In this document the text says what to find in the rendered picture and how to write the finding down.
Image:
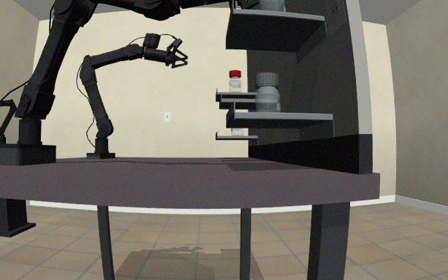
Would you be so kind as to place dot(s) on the clear bottle with red cap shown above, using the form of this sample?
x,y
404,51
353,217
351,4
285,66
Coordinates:
x,y
235,81

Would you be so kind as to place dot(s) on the white bottle with yellow cap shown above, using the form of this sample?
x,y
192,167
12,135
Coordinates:
x,y
237,131

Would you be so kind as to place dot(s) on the clear glass bottle with green cap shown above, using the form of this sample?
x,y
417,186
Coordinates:
x,y
272,5

